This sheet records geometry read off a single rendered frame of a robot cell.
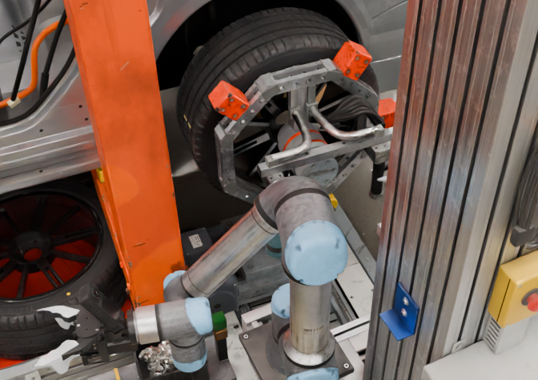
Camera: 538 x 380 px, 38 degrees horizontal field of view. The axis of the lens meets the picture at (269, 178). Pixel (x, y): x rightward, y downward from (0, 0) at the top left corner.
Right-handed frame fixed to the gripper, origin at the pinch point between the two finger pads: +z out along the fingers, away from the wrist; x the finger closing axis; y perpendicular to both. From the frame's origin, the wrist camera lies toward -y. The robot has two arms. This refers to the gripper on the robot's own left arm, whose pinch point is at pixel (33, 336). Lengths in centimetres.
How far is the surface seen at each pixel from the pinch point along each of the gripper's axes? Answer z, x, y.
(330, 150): -79, 71, 16
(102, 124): -18, 47, -18
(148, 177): -26, 51, 2
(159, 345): -21, 47, 60
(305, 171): -72, 76, 26
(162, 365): -21, 42, 63
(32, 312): 18, 74, 64
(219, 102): -49, 84, 3
